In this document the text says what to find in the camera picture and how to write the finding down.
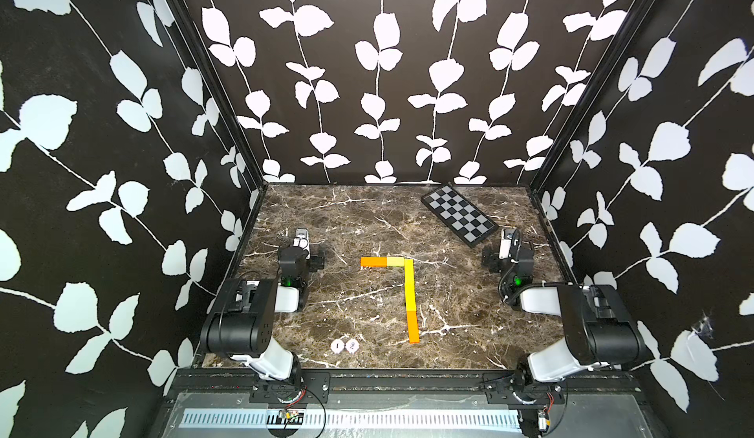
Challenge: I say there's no orange building block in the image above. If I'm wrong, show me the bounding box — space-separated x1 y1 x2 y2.
406 310 420 344
361 257 389 267

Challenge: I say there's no short yellow building block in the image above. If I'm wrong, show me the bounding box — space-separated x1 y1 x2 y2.
404 258 415 292

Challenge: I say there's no long yellow building block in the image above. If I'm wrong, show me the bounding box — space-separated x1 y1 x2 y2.
404 284 416 314

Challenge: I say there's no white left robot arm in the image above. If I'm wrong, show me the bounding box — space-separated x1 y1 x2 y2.
199 246 325 386

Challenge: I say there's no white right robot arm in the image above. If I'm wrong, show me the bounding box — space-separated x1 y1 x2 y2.
481 244 646 389

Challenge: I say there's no black white checkerboard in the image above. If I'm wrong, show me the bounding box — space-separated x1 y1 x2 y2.
420 185 499 247

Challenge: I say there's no round white sticker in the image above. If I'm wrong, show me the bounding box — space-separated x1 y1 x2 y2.
331 339 345 355

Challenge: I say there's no hexagonal white sticker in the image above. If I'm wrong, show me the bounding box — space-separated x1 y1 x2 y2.
345 339 359 354

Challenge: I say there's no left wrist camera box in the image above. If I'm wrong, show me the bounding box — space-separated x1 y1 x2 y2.
293 228 310 251

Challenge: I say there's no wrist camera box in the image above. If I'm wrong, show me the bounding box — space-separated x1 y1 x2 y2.
499 228 520 260
293 228 310 251

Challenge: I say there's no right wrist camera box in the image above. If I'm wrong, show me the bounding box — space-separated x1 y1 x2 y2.
499 228 520 260

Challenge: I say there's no black front frame rail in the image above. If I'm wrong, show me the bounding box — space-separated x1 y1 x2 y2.
167 368 642 409

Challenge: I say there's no white perforated rail strip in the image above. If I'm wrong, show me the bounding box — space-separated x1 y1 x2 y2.
178 409 520 433

